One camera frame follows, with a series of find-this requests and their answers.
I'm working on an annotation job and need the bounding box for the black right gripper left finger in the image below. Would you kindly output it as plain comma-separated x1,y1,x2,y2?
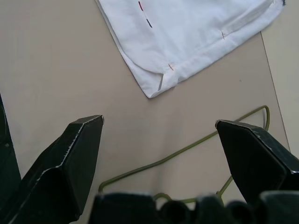
0,114,105,224

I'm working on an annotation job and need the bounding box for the white ribbed garment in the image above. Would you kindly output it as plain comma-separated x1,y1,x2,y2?
95,0,287,99

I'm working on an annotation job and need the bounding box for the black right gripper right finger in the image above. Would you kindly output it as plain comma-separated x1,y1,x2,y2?
214,119,299,204

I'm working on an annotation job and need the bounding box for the green wire hanger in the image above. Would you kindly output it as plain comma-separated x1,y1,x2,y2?
98,105,271,209

